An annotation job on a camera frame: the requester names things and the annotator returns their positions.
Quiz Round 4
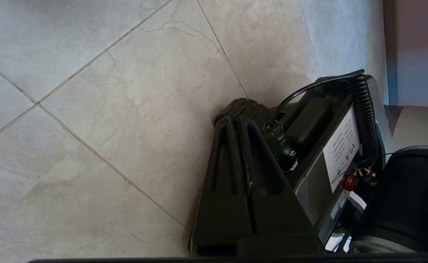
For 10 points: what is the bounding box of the grey striped rounded object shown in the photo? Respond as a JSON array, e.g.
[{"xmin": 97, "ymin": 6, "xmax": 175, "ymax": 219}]
[{"xmin": 384, "ymin": 105, "xmax": 428, "ymax": 152}]

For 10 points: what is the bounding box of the dark wall baseboard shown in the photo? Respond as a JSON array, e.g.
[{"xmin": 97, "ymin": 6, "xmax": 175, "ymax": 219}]
[{"xmin": 382, "ymin": 0, "xmax": 399, "ymax": 106}]

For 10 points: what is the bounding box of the black robot torso column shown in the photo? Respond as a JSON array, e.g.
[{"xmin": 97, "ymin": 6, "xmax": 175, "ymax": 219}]
[{"xmin": 349, "ymin": 145, "xmax": 428, "ymax": 254}]

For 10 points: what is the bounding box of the black robot base chassis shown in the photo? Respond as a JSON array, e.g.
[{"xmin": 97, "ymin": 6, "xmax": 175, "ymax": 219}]
[{"xmin": 214, "ymin": 73, "xmax": 393, "ymax": 254}]

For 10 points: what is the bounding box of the black coiled base cable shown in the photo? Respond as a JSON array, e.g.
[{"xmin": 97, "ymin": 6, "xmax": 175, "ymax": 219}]
[{"xmin": 261, "ymin": 69, "xmax": 379, "ymax": 172}]

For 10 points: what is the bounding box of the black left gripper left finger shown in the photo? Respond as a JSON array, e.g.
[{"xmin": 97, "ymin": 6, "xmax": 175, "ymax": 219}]
[{"xmin": 189, "ymin": 116, "xmax": 253, "ymax": 256}]

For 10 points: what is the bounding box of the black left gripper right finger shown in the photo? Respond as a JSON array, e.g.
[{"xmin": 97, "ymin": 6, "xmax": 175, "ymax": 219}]
[{"xmin": 237, "ymin": 115, "xmax": 323, "ymax": 256}]

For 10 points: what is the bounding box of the red emergency stop button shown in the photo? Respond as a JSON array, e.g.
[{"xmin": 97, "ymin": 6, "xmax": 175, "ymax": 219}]
[{"xmin": 343, "ymin": 175, "xmax": 358, "ymax": 192}]

